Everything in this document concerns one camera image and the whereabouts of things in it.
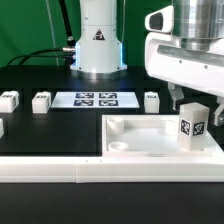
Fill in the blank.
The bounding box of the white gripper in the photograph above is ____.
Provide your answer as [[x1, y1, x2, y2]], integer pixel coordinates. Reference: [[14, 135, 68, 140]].
[[145, 33, 224, 126]]

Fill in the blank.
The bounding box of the white square table top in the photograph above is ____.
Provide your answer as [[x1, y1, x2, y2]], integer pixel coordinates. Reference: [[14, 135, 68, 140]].
[[102, 115, 224, 157]]

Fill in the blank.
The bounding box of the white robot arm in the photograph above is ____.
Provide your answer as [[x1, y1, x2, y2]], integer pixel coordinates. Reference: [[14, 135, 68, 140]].
[[71, 0, 224, 126]]

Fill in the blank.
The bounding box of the white base marker plate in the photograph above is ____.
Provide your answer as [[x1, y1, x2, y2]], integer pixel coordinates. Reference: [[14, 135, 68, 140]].
[[51, 92, 139, 108]]

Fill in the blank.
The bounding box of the white L-shaped obstacle fence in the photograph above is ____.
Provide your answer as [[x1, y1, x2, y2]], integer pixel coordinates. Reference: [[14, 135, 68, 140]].
[[0, 119, 224, 184]]

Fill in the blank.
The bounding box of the white block left edge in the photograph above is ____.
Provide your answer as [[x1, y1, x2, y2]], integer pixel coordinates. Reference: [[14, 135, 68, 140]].
[[0, 118, 4, 139]]

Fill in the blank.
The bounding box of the black cable bundle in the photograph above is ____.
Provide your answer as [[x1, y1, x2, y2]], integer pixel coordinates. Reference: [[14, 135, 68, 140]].
[[6, 0, 77, 67]]

